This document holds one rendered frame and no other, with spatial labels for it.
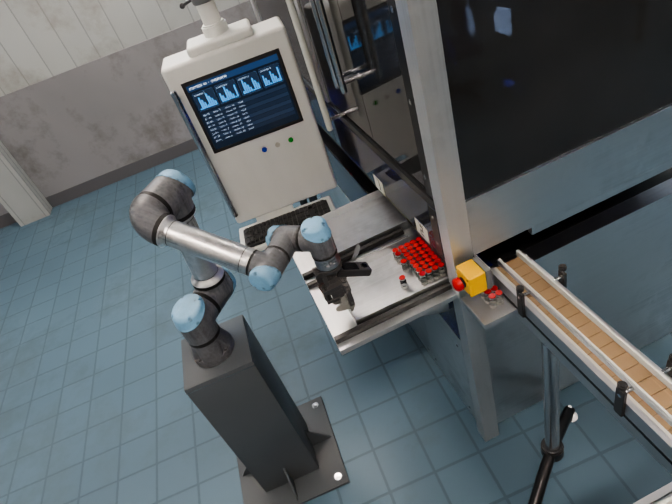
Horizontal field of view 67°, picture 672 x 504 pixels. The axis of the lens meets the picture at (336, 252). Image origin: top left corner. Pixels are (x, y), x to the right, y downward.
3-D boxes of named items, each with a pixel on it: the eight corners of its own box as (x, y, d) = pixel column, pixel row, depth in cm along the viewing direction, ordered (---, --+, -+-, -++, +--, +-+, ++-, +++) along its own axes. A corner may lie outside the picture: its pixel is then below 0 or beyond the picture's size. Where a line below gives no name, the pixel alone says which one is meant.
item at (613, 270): (446, 154, 381) (427, 37, 326) (686, 336, 220) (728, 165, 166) (325, 209, 371) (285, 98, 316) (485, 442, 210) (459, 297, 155)
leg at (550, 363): (554, 438, 196) (552, 305, 148) (570, 458, 189) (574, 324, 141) (534, 449, 195) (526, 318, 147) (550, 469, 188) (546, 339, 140)
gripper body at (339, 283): (321, 292, 157) (309, 264, 150) (346, 280, 158) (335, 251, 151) (329, 307, 151) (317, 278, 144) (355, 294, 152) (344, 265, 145)
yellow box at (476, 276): (479, 273, 150) (476, 255, 145) (493, 287, 144) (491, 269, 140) (456, 284, 149) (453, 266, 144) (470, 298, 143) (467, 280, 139)
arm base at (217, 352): (196, 374, 174) (182, 356, 168) (193, 343, 186) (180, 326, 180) (237, 356, 175) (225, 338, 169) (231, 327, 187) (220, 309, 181)
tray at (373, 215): (391, 191, 208) (389, 184, 206) (421, 222, 188) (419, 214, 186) (316, 225, 204) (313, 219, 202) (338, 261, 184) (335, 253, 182)
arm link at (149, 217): (106, 213, 136) (274, 275, 129) (131, 188, 143) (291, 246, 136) (115, 242, 144) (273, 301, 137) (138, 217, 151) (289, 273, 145)
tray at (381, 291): (418, 239, 181) (416, 232, 179) (455, 282, 160) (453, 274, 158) (331, 279, 178) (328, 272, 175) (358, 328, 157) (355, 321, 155)
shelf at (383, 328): (387, 190, 213) (386, 186, 212) (480, 287, 159) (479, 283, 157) (283, 237, 208) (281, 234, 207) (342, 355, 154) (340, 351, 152)
